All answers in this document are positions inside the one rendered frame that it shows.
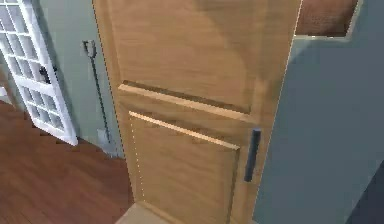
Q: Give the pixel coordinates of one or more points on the brown wooden room door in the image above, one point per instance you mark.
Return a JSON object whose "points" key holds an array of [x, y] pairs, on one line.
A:
{"points": [[186, 60]]}

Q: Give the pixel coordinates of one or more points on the white glazed room door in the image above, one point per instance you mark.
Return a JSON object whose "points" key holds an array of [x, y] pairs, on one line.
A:
{"points": [[31, 73]]}

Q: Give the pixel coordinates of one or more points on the brown framed wall picture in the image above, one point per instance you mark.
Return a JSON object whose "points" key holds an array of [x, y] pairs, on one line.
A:
{"points": [[325, 16]]}

